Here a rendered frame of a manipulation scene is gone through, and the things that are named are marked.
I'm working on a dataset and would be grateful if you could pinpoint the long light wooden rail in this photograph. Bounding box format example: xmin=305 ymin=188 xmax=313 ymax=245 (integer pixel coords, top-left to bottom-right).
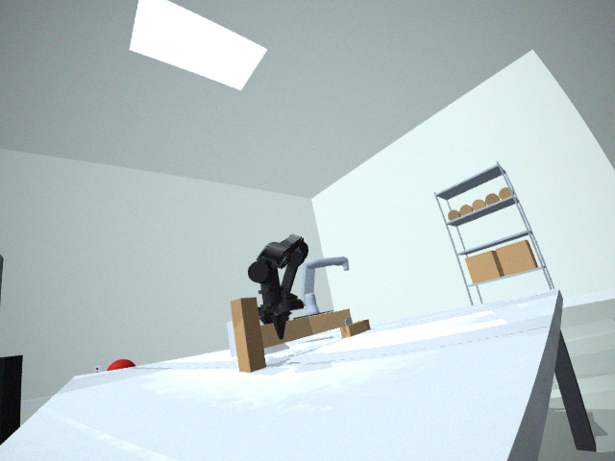
xmin=261 ymin=308 xmax=352 ymax=349

